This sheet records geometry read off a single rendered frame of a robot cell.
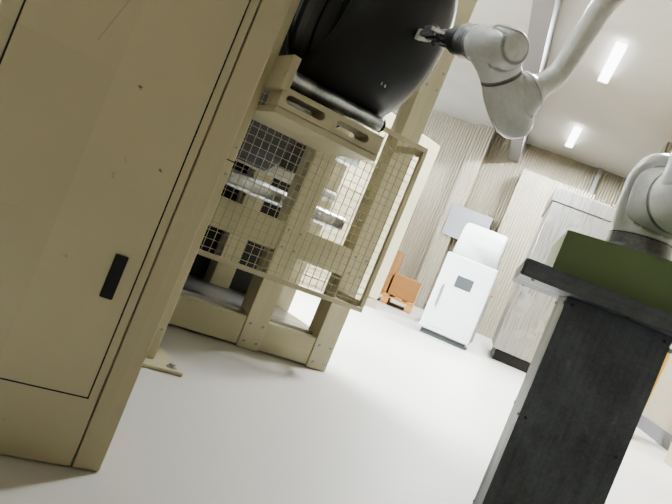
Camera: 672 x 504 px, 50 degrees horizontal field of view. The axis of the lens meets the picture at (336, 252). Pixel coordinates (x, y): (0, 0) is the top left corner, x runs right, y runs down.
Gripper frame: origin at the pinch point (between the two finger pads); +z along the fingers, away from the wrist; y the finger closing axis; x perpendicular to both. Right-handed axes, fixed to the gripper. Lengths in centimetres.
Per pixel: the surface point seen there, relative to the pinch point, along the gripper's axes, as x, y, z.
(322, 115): 31.7, 11.8, 11.8
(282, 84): 29.3, 27.7, 9.2
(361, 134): 31.3, -3.4, 13.9
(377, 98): 20.0, -1.7, 11.5
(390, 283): 183, -501, 661
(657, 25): -200, -429, 362
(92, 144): 54, 80, -63
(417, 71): 8.5, -6.0, 5.0
